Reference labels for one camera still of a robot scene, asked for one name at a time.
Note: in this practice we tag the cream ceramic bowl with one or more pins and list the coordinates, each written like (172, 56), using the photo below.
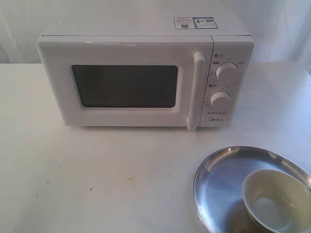
(277, 202)

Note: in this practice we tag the white control knob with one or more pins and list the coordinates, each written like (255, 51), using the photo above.
(221, 101)
(227, 73)

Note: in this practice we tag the lower white control knob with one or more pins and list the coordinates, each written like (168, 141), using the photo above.
(221, 101)

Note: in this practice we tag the upper white control knob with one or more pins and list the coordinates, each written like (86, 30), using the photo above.
(227, 73)

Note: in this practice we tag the white microwave oven body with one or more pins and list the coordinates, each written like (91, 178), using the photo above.
(230, 46)

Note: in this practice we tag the round stainless steel tray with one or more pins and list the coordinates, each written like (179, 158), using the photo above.
(217, 186)

